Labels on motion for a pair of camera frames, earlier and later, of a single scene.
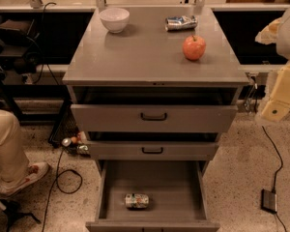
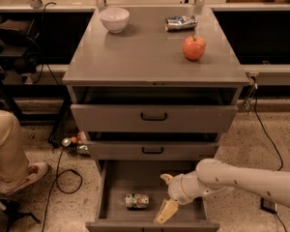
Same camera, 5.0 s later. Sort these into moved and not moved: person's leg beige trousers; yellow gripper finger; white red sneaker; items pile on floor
Moved: yellow gripper finger
Not moved: white red sneaker; items pile on floor; person's leg beige trousers
